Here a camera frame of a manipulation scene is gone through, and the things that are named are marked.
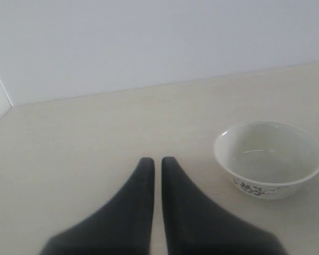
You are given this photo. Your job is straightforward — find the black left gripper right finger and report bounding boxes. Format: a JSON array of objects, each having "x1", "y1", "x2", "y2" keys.
[{"x1": 162, "y1": 157, "x2": 286, "y2": 254}]

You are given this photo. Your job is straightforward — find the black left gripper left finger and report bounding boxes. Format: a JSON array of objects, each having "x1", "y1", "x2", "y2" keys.
[{"x1": 41, "y1": 157, "x2": 155, "y2": 254}]

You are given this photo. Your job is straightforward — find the white ceramic floral bowl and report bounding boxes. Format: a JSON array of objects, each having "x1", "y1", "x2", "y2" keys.
[{"x1": 213, "y1": 122, "x2": 319, "y2": 200}]

